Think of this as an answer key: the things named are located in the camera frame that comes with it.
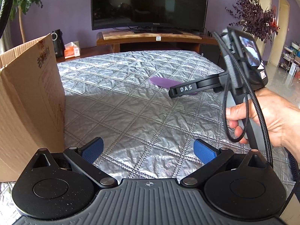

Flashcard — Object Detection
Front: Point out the purple oval case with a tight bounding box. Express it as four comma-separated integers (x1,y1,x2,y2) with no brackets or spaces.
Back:
149,77,200,98

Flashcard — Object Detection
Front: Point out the person's right hand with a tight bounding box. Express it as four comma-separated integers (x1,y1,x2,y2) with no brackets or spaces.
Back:
226,88,300,162

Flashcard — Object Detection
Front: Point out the cluttered metal shelf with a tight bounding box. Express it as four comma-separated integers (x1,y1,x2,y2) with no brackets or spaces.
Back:
279,41,299,76

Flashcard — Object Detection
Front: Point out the purple leaf plant in vase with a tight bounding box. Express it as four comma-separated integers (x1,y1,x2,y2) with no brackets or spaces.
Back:
225,0,280,44

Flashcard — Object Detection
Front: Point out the brown cardboard box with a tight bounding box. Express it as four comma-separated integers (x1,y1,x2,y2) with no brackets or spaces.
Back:
1,34,65,182

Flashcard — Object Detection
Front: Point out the black flat screen television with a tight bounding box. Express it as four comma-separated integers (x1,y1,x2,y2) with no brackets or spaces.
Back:
91,0,208,32

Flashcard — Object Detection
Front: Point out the silver quilted table cover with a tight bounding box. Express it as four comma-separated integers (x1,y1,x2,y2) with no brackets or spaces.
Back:
0,49,296,225

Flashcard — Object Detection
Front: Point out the orange tissue box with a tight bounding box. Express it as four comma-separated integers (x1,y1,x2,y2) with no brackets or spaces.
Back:
64,41,81,59

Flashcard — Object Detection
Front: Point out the black cylindrical speaker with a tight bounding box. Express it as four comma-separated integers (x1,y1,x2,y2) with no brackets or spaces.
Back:
51,29,65,58

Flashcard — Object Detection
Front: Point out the wooden TV stand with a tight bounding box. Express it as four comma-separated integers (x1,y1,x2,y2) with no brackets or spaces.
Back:
56,30,222,66

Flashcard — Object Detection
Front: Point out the black blurred cable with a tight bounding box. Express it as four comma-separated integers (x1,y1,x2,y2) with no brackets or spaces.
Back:
0,0,16,39

